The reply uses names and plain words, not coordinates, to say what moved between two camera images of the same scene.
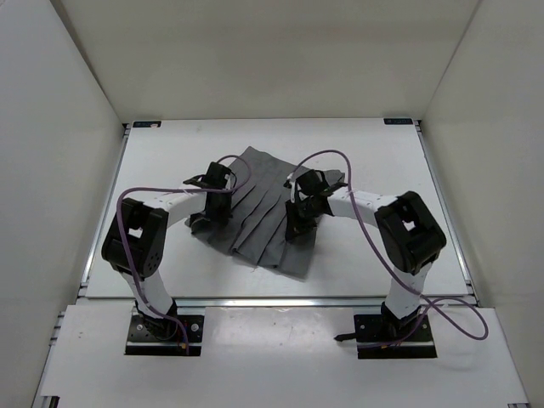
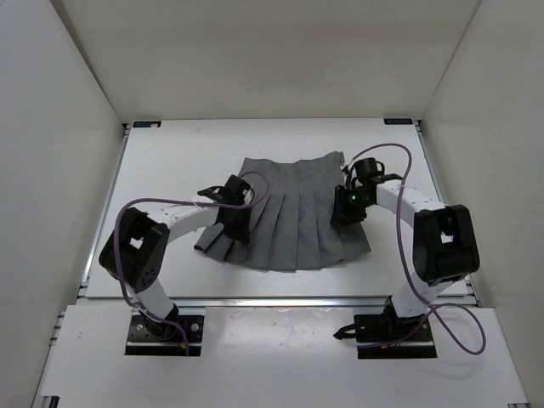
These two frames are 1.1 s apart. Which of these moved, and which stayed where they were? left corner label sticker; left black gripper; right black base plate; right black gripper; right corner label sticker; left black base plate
Moved: right black gripper; left black gripper
Stayed: left black base plate; right corner label sticker; left corner label sticker; right black base plate
